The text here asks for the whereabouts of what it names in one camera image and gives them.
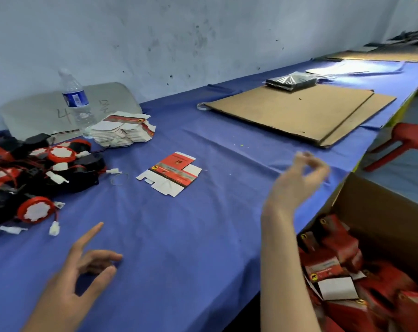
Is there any long brown cardboard sheet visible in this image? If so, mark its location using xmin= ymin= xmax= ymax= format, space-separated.
xmin=326 ymin=49 xmax=418 ymax=63

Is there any white card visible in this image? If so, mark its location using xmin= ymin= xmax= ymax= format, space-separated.
xmin=317 ymin=277 xmax=359 ymax=301

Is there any person's left hand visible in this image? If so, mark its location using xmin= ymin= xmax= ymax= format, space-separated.
xmin=22 ymin=222 xmax=124 ymax=332

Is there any flat red white carton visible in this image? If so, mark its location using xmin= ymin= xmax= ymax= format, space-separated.
xmin=136 ymin=151 xmax=203 ymax=198

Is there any clear plastic water bottle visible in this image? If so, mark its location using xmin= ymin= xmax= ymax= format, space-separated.
xmin=58 ymin=68 xmax=96 ymax=137

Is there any grey plastic board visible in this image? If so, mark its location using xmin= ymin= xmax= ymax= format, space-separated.
xmin=0 ymin=82 xmax=143 ymax=143

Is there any pile of red black horns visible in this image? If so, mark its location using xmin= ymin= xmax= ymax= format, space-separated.
xmin=0 ymin=133 xmax=122 ymax=237

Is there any white paper label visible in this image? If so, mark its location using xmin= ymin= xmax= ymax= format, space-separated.
xmin=0 ymin=225 xmax=28 ymax=235

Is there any pile of red boxes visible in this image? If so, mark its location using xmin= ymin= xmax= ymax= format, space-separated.
xmin=298 ymin=214 xmax=418 ymax=332

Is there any white plastic sheet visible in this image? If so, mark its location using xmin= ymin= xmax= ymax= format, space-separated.
xmin=305 ymin=60 xmax=407 ymax=77

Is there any person's right hand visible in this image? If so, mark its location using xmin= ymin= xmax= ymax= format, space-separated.
xmin=262 ymin=151 xmax=331 ymax=215

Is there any heap of dark parts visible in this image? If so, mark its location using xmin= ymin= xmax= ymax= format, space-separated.
xmin=364 ymin=30 xmax=418 ymax=49

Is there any brown cardboard box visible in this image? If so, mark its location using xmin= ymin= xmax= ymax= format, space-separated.
xmin=297 ymin=172 xmax=418 ymax=332

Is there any blue tablecloth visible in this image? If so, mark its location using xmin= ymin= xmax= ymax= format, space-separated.
xmin=0 ymin=59 xmax=418 ymax=332

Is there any thin wire ring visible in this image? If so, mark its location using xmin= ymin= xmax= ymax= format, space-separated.
xmin=110 ymin=173 xmax=130 ymax=187

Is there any large brown cardboard sheet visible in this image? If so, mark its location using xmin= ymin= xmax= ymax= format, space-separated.
xmin=205 ymin=84 xmax=375 ymax=145

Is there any red plastic stool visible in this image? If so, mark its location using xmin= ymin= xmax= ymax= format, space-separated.
xmin=363 ymin=122 xmax=418 ymax=177

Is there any person's right forearm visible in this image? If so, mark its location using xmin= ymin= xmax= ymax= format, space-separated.
xmin=260 ymin=203 xmax=322 ymax=332

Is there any stack of flat white cartons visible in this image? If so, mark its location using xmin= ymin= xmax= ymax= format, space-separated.
xmin=89 ymin=111 xmax=157 ymax=148

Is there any black plastic bag packet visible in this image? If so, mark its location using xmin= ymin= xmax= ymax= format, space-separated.
xmin=265 ymin=71 xmax=321 ymax=92

